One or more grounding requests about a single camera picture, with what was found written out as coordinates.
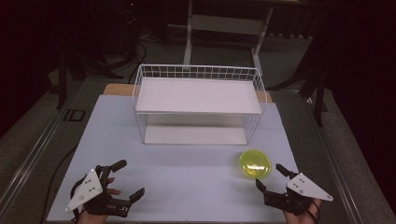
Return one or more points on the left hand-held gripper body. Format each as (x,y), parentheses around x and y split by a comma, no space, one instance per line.
(84,190)

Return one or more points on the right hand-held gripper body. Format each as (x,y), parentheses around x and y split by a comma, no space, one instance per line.
(306,186)

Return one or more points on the yellow-green plastic bowl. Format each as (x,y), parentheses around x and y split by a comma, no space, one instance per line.
(255,164)

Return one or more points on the person's left hand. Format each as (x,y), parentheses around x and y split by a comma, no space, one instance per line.
(92,219)

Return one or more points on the person's right hand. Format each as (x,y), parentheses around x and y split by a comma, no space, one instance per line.
(299,219)

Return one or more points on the white table cover sheet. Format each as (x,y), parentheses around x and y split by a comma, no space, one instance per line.
(174,174)

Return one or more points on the black stand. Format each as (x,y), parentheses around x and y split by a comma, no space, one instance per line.
(63,81)
(318,93)

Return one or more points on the metal floor rail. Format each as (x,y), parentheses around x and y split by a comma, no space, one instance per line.
(333,161)
(37,146)

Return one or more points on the white metal desk frame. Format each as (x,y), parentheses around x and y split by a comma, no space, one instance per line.
(224,25)

